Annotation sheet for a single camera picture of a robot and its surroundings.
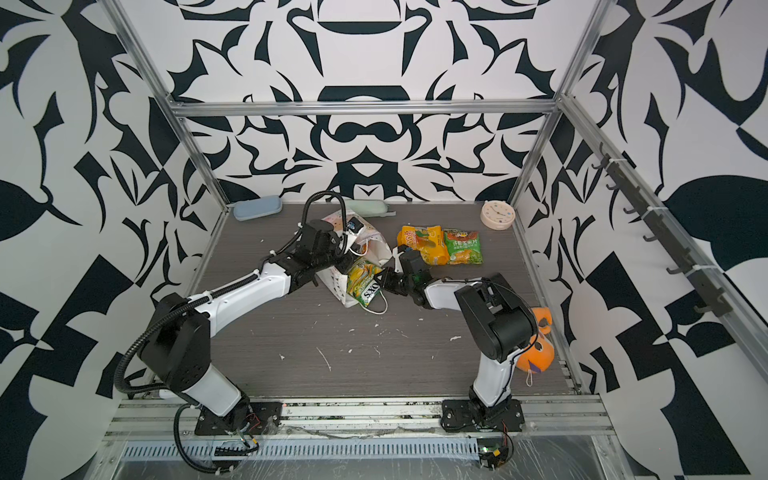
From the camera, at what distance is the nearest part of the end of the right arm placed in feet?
2.44

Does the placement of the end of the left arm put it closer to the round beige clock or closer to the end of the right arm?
the end of the right arm

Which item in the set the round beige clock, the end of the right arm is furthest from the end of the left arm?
the round beige clock

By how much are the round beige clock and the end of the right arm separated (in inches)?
18.7

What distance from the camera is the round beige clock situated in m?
1.14
